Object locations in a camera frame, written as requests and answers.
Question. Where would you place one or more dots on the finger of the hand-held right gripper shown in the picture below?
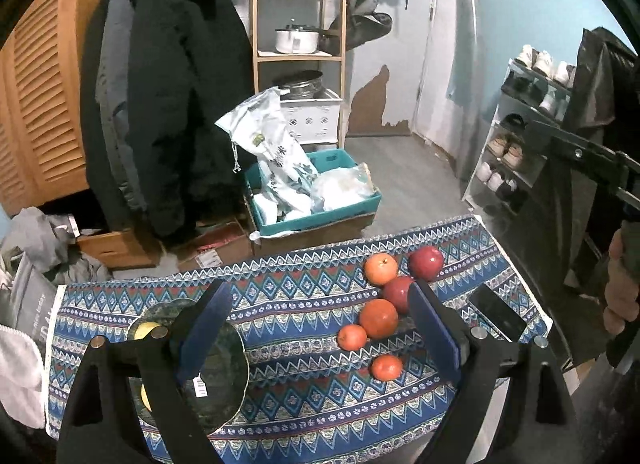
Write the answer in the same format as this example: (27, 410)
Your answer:
(575, 149)

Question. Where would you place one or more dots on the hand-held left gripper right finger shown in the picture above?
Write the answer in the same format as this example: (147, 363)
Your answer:
(434, 339)

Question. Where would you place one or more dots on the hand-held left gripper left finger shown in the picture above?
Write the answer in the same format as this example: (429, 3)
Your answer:
(207, 329)

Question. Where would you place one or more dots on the small orange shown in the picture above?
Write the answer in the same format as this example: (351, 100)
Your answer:
(386, 367)
(352, 336)

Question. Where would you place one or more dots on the red apple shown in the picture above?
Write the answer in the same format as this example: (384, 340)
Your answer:
(397, 292)
(426, 263)

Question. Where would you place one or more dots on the large orange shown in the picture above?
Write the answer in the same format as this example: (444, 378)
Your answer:
(378, 318)

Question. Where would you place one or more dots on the dark green bowl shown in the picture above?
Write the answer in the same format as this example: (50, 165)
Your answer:
(222, 389)

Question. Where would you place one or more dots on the orange with stem mark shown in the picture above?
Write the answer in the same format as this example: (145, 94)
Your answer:
(381, 269)

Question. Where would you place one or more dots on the person's right hand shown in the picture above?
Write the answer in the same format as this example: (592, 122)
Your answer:
(622, 279)

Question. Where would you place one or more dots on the yellow fruit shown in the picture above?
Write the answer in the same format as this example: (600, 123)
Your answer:
(145, 396)
(145, 330)

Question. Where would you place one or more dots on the black smartphone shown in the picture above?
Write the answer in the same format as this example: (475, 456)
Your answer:
(497, 313)

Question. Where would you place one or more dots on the small labelled cardboard box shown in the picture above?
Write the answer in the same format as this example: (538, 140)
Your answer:
(215, 249)

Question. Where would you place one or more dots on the white shoe rack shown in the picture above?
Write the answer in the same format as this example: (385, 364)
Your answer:
(505, 104)

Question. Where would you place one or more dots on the shoe rack with shoes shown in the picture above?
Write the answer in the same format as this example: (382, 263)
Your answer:
(537, 64)

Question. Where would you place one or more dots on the wooden drawer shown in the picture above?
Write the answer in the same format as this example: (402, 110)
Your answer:
(120, 249)

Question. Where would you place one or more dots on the blue patterned tablecloth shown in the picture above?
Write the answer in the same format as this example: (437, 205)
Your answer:
(310, 394)

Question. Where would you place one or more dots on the large cardboard box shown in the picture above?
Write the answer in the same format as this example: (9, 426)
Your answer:
(320, 239)

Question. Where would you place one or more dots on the teal plastic crate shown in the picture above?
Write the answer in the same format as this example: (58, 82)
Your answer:
(345, 221)

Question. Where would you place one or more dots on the white door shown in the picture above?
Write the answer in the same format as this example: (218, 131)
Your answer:
(440, 69)

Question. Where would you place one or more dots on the clear plastic bag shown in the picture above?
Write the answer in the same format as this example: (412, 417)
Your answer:
(342, 189)

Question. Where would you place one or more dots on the grey tote bag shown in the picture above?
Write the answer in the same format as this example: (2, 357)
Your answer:
(25, 294)

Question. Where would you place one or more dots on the grey clothing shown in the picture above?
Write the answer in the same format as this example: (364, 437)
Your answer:
(40, 239)

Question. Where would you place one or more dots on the white cloth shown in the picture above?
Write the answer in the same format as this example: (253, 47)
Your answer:
(17, 374)

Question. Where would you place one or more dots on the white printed rice bag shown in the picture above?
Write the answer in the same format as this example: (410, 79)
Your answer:
(265, 139)

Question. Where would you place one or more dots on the white plastic basket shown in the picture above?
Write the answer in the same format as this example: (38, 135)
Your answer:
(312, 119)

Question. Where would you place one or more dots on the black coat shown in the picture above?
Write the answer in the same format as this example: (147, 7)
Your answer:
(170, 94)

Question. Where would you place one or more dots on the grey hanging bag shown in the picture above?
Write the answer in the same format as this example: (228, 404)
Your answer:
(360, 19)

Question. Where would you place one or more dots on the metal pot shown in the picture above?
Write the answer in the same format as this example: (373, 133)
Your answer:
(302, 83)

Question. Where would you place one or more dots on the wooden louvered cabinet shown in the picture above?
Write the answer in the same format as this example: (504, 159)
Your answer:
(45, 94)

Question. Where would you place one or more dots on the white cooking pot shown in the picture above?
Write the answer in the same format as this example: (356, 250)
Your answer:
(296, 40)

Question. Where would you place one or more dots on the wooden shelf unit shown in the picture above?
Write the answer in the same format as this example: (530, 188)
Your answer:
(258, 19)

